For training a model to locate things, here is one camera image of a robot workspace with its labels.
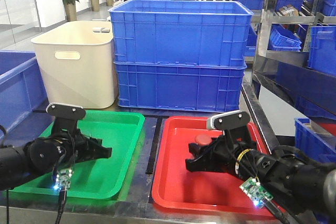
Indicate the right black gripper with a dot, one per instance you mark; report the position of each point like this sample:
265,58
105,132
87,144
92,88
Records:
222,154

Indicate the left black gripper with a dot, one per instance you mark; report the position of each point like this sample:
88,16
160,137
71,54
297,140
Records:
72,146

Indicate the red push button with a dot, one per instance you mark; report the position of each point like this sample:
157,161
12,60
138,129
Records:
203,139

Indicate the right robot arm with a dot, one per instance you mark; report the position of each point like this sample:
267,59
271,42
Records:
296,182

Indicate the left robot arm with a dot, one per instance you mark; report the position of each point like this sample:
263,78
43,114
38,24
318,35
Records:
22,164

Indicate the blue bin left of trays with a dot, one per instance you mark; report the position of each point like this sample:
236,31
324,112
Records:
22,87

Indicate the green tray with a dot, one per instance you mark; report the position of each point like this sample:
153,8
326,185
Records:
100,174

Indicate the left green circuit board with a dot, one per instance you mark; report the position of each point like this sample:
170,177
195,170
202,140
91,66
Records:
63,179

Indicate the green circuit board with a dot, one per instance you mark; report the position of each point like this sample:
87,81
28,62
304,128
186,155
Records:
63,179
256,192

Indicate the red tray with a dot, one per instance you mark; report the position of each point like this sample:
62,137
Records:
176,188

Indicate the right green circuit board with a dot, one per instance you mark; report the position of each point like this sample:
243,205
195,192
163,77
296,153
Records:
256,192

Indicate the lower stacked blue crate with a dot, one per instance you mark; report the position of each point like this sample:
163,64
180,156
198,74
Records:
179,87

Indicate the stacked blue crate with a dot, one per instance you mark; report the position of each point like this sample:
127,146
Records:
197,33
179,87

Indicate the cream plastic basket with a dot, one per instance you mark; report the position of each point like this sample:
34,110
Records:
76,64

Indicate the upper stacked blue crate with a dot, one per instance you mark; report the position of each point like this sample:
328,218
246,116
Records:
197,33

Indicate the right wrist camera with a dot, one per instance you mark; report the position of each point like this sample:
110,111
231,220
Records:
228,120

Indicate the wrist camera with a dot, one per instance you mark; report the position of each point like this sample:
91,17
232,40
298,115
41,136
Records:
228,120
66,111

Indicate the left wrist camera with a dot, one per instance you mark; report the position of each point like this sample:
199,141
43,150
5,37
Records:
66,111

